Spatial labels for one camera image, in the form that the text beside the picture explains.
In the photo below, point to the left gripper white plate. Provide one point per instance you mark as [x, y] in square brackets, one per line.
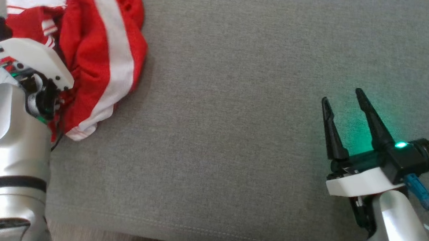
[38, 56]

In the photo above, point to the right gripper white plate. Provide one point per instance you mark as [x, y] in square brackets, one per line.
[358, 181]

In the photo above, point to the red jersey with white sleeves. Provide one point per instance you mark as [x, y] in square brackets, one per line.
[88, 73]

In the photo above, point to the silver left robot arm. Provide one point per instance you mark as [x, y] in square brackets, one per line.
[11, 143]

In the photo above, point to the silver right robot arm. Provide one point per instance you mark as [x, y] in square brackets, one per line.
[396, 229]

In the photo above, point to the grey fabric sofa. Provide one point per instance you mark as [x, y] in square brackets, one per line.
[236, 118]

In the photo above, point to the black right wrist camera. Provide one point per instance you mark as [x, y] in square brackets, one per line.
[399, 167]

